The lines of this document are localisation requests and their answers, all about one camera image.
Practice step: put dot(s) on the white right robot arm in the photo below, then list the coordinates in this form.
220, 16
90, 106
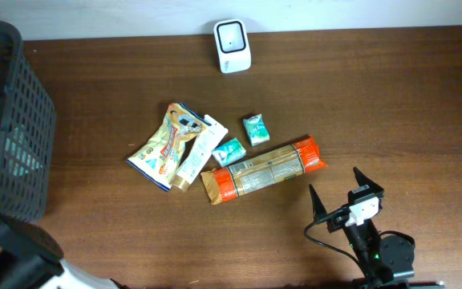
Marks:
384, 257

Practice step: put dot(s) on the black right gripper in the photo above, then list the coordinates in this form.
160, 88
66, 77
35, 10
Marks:
318, 207

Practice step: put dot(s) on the teal tissue pack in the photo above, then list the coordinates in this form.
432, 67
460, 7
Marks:
229, 152

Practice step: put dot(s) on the green tissue pack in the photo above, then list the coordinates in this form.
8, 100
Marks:
256, 130

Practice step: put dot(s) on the white barcode scanner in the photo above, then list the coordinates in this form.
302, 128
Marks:
232, 46

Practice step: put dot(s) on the grey plastic basket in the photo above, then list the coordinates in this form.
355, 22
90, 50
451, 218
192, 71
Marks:
23, 102

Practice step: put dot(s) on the orange spaghetti package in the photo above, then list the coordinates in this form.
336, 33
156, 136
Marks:
268, 169

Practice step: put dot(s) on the yellow snack bag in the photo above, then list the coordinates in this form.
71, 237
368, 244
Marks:
159, 159

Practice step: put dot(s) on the white cream tube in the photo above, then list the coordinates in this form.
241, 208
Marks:
199, 154

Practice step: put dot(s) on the mint green wipes pouch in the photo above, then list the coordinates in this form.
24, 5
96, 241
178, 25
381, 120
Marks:
22, 159

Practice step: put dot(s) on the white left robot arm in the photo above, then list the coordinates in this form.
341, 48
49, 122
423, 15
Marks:
31, 258

